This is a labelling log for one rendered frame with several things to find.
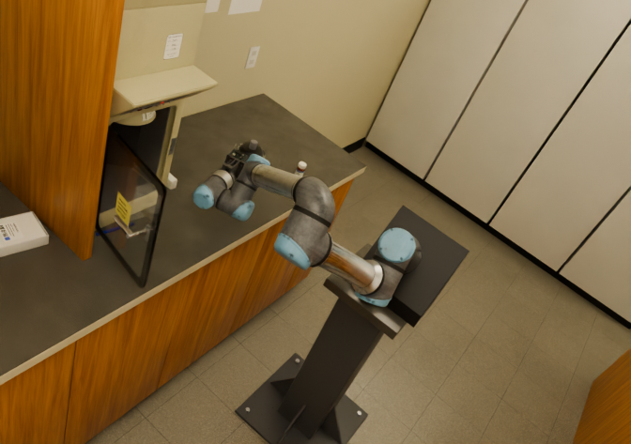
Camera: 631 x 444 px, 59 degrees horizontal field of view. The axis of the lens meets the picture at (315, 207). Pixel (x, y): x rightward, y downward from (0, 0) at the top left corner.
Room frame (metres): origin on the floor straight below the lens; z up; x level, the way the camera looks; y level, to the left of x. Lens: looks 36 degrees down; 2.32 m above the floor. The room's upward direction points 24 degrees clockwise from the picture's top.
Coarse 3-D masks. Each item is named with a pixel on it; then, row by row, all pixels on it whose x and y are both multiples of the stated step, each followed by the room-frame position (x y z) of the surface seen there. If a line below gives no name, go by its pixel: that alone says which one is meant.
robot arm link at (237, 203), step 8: (240, 184) 1.46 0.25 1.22; (224, 192) 1.44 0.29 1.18; (232, 192) 1.44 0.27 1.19; (240, 192) 1.44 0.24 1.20; (248, 192) 1.46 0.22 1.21; (224, 200) 1.42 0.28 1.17; (232, 200) 1.42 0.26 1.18; (240, 200) 1.43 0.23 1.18; (248, 200) 1.45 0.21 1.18; (224, 208) 1.41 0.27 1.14; (232, 208) 1.41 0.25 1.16; (240, 208) 1.41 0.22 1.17; (248, 208) 1.42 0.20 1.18; (232, 216) 1.41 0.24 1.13; (240, 216) 1.40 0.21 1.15; (248, 216) 1.43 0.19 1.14
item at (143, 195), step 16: (112, 128) 1.24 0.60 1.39; (112, 144) 1.22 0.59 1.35; (112, 160) 1.22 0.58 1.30; (128, 160) 1.18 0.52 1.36; (112, 176) 1.21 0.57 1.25; (128, 176) 1.17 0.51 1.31; (144, 176) 1.14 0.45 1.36; (112, 192) 1.21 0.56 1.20; (128, 192) 1.17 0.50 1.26; (144, 192) 1.13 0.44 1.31; (160, 192) 1.09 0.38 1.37; (112, 208) 1.20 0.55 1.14; (144, 208) 1.12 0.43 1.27; (160, 208) 1.09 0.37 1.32; (96, 224) 1.24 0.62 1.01; (112, 224) 1.19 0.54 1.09; (144, 224) 1.11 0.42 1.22; (112, 240) 1.19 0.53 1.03; (128, 240) 1.14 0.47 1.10; (144, 240) 1.11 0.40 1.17; (128, 256) 1.14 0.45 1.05; (144, 256) 1.10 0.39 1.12; (128, 272) 1.13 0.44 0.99; (144, 272) 1.09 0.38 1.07
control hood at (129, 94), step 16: (128, 80) 1.31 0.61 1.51; (144, 80) 1.34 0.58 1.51; (160, 80) 1.38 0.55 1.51; (176, 80) 1.41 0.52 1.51; (192, 80) 1.45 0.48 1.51; (208, 80) 1.49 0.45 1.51; (128, 96) 1.23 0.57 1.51; (144, 96) 1.27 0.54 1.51; (160, 96) 1.30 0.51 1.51; (176, 96) 1.35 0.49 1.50; (112, 112) 1.24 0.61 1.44
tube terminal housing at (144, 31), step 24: (144, 24) 1.34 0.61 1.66; (168, 24) 1.42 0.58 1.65; (192, 24) 1.51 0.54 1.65; (120, 48) 1.28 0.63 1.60; (144, 48) 1.36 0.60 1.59; (192, 48) 1.53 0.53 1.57; (120, 72) 1.29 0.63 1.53; (144, 72) 1.37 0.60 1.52; (168, 120) 1.53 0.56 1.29; (168, 144) 1.55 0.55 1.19; (168, 168) 1.54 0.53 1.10
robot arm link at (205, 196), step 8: (216, 176) 1.50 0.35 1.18; (208, 184) 1.45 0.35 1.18; (216, 184) 1.46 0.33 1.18; (224, 184) 1.50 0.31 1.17; (200, 192) 1.40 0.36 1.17; (208, 192) 1.41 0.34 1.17; (216, 192) 1.43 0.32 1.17; (200, 200) 1.40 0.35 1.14; (208, 200) 1.40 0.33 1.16; (216, 200) 1.42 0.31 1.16
